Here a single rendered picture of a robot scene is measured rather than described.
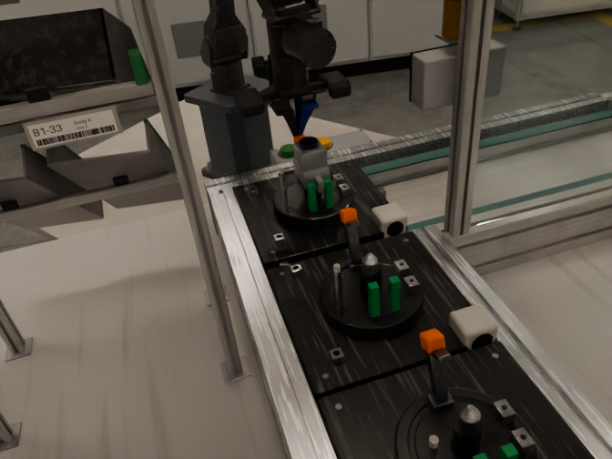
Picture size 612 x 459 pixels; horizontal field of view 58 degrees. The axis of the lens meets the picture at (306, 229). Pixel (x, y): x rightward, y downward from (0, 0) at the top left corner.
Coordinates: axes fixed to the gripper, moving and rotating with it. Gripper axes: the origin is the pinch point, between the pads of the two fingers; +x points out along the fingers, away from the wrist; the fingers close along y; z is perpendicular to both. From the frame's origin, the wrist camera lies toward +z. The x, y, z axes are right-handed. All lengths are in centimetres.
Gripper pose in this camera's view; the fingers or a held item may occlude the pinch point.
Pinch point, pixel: (295, 122)
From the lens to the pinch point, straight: 95.5
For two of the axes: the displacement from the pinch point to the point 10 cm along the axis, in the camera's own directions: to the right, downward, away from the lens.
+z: -2.9, -5.5, 7.8
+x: 0.9, 8.0, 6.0
